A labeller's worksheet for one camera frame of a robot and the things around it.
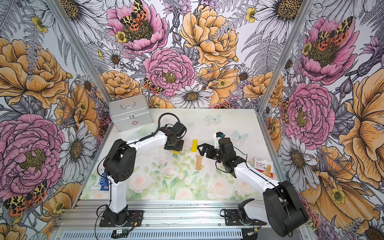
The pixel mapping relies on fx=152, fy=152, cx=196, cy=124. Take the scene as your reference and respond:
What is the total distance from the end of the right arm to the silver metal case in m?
0.54

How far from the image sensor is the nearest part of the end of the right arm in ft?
2.11

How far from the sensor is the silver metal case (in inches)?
40.9
